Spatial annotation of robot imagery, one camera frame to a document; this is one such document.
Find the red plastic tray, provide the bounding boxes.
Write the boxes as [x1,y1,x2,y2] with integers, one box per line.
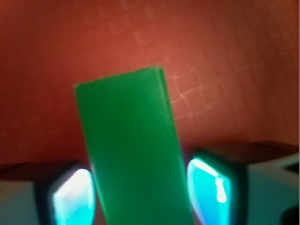
[0,0,300,164]

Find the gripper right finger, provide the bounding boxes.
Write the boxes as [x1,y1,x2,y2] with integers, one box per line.
[187,141,300,225]

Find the green wooden block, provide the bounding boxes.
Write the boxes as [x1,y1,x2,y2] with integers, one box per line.
[75,67,194,225]

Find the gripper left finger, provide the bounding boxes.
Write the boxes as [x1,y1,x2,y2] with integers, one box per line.
[0,161,96,225]

